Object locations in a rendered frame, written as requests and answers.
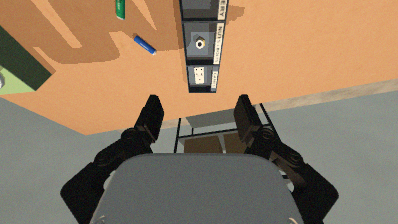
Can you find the silver hex nut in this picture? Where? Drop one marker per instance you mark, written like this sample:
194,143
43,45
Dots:
199,43

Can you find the black rack of labelled bins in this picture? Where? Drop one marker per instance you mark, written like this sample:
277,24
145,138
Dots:
203,19

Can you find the blue aa battery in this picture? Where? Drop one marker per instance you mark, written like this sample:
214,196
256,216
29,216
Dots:
145,45

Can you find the cream domino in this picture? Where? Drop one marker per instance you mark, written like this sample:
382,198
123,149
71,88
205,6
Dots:
199,74

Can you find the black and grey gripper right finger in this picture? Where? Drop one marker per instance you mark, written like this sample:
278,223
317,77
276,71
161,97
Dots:
313,194

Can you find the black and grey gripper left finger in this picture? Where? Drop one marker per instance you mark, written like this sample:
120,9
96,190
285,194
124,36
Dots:
83,192

